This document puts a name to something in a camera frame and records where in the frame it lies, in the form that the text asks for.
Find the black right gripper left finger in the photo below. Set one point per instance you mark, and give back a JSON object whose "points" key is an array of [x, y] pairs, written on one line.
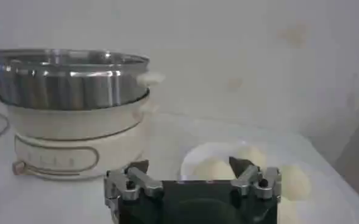
{"points": [[142, 181]]}

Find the white steamed bun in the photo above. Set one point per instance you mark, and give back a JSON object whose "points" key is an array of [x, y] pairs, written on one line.
{"points": [[255, 156], [212, 170], [287, 211], [295, 182]]}

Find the steel steamer basket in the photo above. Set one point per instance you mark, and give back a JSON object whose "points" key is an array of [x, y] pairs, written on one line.
{"points": [[69, 80]]}

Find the white electric cooker base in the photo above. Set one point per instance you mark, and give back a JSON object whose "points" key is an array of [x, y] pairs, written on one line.
{"points": [[75, 140]]}

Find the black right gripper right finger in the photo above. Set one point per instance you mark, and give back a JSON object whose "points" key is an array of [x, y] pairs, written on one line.
{"points": [[248, 179]]}

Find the white plate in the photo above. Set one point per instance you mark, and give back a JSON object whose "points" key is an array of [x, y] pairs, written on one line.
{"points": [[194, 158]]}

